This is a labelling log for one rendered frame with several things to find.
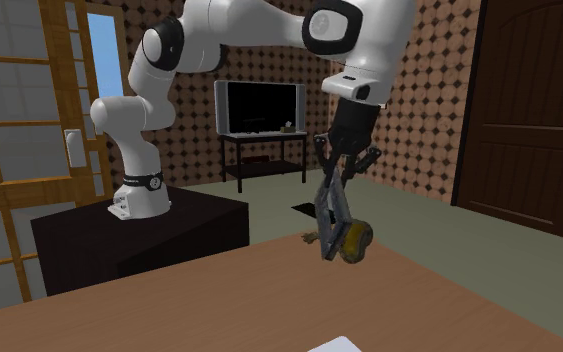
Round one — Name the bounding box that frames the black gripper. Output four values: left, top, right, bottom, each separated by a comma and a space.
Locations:
313, 98, 384, 262

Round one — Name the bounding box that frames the yellow brown rounded object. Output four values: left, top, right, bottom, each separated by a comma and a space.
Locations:
301, 219, 375, 265

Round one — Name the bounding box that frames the black television table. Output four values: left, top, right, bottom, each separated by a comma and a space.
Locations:
218, 130, 309, 194

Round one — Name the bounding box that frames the silver framed television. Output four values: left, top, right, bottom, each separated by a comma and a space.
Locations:
214, 79, 308, 137

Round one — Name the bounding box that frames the white flat object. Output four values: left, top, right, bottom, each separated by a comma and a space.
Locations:
307, 335, 364, 352

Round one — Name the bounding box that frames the dark robot stand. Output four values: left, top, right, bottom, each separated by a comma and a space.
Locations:
30, 185, 251, 297

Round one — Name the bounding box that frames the dark brown door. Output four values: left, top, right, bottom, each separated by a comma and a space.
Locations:
450, 0, 563, 243

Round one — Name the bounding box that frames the wooden glass pane door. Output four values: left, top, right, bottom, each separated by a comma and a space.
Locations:
0, 0, 132, 318

